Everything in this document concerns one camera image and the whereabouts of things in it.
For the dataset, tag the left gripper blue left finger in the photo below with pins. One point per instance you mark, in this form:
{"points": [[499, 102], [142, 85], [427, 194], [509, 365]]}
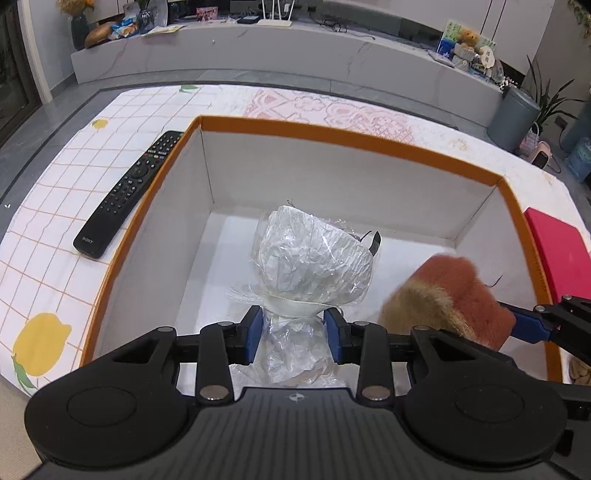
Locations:
{"points": [[214, 349]]}

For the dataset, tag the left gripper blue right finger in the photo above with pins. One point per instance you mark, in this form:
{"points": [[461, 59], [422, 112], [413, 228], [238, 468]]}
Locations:
{"points": [[373, 349]]}

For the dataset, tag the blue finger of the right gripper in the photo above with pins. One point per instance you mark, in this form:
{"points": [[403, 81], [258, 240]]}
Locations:
{"points": [[534, 326]]}

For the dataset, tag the brown sponge cake plush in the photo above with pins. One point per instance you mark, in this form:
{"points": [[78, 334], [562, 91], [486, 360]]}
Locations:
{"points": [[446, 293]]}

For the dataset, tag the white plastic bundle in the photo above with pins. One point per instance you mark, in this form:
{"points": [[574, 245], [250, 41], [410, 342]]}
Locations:
{"points": [[304, 265]]}

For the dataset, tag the brown knotted plush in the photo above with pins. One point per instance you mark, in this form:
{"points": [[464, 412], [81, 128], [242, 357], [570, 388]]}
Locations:
{"points": [[579, 372]]}

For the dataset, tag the red plastic container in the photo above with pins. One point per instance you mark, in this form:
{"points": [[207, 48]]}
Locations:
{"points": [[563, 254]]}

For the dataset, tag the orange cardboard box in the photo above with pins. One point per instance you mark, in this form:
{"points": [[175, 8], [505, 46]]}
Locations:
{"points": [[188, 242]]}

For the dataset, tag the blue water jug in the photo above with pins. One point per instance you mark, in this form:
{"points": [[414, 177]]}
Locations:
{"points": [[579, 160]]}

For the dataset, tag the black tv remote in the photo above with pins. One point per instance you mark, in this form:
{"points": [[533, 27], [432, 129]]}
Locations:
{"points": [[104, 223]]}

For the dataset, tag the pink space heater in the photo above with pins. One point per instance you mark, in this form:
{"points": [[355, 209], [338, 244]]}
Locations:
{"points": [[541, 155]]}

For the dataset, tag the white lace tablecloth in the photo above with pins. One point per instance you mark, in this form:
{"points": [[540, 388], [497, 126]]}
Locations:
{"points": [[49, 290]]}

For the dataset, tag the grey trash bin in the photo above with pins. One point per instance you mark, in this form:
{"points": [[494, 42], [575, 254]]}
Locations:
{"points": [[513, 119]]}

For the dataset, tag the snake plant pot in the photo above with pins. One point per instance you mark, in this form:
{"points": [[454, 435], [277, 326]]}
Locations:
{"points": [[550, 103]]}

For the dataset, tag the white marble tv console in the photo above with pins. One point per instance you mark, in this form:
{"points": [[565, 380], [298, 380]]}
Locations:
{"points": [[303, 49]]}

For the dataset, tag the teddy bear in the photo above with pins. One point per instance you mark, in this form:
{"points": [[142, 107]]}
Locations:
{"points": [[468, 38]]}

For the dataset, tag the white wifi router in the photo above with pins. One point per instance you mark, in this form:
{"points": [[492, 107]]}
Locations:
{"points": [[276, 13]]}

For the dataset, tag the green potted plant vase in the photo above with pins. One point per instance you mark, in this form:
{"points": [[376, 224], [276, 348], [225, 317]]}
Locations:
{"points": [[145, 18]]}

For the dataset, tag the brown round bread loaf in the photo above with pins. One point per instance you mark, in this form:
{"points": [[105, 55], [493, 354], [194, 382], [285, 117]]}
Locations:
{"points": [[98, 35]]}

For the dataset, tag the dark vase yellow flowers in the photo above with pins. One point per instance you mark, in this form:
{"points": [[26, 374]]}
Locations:
{"points": [[76, 9]]}

